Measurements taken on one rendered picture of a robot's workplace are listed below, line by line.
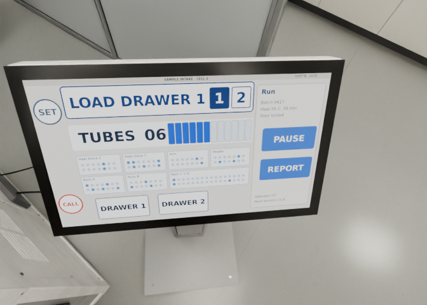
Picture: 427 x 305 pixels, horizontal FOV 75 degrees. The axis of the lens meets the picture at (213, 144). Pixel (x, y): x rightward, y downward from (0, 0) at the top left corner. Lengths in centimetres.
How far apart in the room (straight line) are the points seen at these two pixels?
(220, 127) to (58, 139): 26
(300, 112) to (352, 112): 164
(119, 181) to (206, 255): 103
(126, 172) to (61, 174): 11
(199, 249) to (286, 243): 47
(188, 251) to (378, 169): 125
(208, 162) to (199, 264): 104
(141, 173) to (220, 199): 16
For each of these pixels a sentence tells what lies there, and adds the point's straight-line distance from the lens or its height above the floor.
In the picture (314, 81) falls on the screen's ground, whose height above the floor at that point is 117.
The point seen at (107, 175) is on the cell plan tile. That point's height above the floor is 106.
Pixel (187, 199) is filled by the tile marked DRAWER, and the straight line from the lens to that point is 53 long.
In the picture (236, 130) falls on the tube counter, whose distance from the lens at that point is 48.
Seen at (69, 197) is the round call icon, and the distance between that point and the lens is 56.
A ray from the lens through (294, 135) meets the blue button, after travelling 51.
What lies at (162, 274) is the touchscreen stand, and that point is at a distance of 149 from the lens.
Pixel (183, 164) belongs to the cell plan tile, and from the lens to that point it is 49.
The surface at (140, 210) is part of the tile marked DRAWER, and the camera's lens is 55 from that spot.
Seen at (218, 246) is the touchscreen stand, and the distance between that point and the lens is 150.
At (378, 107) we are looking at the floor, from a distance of 227.
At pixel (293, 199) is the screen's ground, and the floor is 99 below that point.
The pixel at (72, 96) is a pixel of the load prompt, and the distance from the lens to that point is 48.
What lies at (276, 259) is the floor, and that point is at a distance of 159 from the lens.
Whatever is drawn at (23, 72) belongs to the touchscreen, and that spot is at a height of 119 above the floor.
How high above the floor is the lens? 152
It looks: 63 degrees down
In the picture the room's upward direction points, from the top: 10 degrees clockwise
